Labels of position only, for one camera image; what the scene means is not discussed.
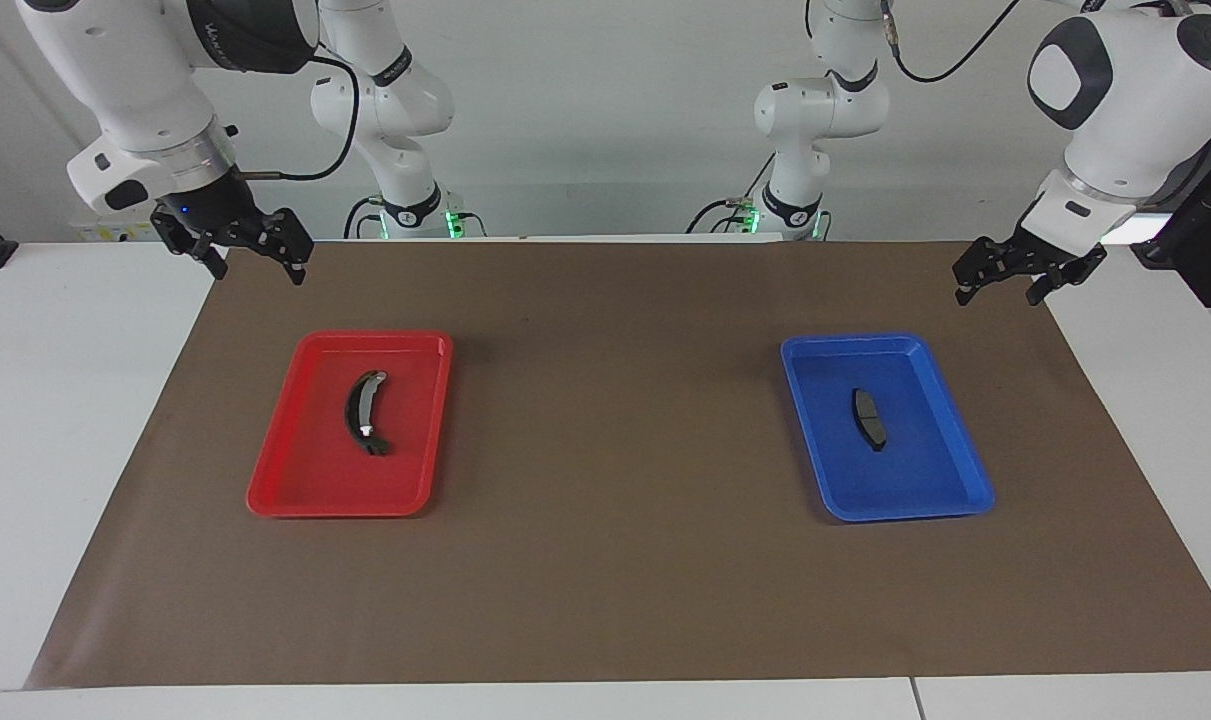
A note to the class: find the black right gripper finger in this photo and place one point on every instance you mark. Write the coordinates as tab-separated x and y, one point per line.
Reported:
295	245
197	250

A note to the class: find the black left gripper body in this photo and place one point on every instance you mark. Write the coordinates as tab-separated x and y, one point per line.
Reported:
1050	252

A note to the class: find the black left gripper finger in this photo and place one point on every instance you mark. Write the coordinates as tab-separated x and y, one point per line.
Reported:
980	265
1065	280

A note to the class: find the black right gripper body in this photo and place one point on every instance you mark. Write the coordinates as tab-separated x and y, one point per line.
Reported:
215	212

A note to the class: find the long curved black brake pad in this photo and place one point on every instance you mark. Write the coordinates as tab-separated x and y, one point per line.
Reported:
355	408

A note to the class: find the short dark grey brake pad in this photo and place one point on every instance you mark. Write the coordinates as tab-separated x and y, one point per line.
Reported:
868	418

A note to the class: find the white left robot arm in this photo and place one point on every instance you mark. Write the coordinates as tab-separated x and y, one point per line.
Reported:
1135	110

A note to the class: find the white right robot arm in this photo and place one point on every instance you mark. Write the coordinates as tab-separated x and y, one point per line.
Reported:
135	70

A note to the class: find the large black monitor stand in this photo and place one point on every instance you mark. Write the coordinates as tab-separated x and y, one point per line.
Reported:
1205	240

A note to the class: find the blue plastic tray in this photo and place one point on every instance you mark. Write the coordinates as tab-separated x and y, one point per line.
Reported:
915	470

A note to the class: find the red plastic tray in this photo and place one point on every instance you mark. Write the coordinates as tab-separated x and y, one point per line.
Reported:
315	470

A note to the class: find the brown table mat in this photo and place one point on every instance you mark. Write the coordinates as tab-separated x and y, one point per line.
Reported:
615	580

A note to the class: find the white wall socket box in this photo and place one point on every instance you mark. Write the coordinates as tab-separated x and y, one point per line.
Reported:
105	232

